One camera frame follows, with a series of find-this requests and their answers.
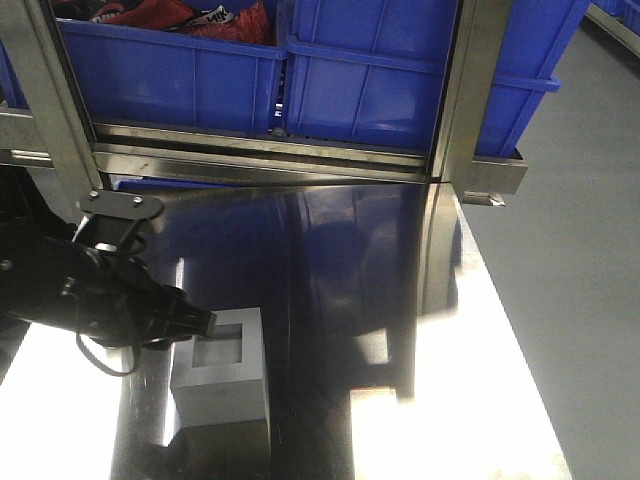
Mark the red snack bags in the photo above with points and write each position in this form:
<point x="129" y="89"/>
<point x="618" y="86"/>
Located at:
<point x="248" y="25"/>

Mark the stainless steel shelf rack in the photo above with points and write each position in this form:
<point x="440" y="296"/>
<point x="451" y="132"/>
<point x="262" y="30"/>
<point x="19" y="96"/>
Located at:
<point x="56" y="131"/>

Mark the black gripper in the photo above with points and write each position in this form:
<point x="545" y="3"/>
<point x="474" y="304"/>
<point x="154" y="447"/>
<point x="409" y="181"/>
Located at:
<point x="59" y="284"/>

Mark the blue bin with red bags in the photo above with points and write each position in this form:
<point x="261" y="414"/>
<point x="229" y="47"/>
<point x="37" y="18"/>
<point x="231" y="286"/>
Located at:
<point x="128" y="73"/>

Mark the blue bin shelf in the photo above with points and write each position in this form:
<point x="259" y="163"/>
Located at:
<point x="368" y="72"/>
<point x="537" y="34"/>

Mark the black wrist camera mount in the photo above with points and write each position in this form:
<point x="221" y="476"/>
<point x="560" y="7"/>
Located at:
<point x="112" y="220"/>

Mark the blue bin middle shelf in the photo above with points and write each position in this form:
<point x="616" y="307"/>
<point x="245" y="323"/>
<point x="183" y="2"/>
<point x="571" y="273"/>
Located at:
<point x="368" y="72"/>

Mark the blue bin right shelf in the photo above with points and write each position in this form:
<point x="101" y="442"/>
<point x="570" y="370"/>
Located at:
<point x="537" y="34"/>

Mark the gray hollow cube base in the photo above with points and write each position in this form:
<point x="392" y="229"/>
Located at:
<point x="222" y="379"/>

